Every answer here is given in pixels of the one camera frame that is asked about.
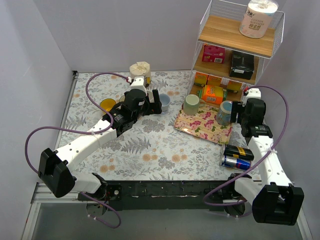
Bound yellow sponge pack right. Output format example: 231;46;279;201
226;80;243;93

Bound pink sponge box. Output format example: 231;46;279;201
202;44;226;64

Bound beige paper roll with cartoon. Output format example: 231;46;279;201
129;61;151;88

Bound grey ceramic mug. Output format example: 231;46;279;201
159;93;171;114

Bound blue ceramic mug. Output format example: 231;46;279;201
216;100;233;126

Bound yellow ceramic mug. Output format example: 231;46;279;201
99;98;117;115

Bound white wire wooden shelf rack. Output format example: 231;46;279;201
188;0;285;101

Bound green ceramic mug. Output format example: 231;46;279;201
183;94;206;116

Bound blue silver drink can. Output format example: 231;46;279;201
220;155;251;171

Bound floral tray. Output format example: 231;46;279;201
173;104;233;145

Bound yellow green sponge pack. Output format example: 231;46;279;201
197;90;203;98

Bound yellow sponge pack middle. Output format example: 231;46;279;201
206;75;222;87

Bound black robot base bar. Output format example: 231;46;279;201
77;179;251;211

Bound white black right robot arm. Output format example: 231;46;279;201
226;98;305;226

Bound speckled white ceramic mug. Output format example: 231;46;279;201
147;90;154;102

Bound black product box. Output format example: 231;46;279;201
229;50;255;80

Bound pink wrapped toilet paper roll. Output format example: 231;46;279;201
239;0;279;39

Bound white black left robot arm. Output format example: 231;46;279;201
38;89;162;200

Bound black yellow drink can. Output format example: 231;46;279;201
222;144;254;161

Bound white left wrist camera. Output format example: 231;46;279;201
127;76;147;95

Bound yellow sponge pack left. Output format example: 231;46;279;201
194;72;208;87

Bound orange sponge pack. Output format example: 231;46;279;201
201;85;227;105

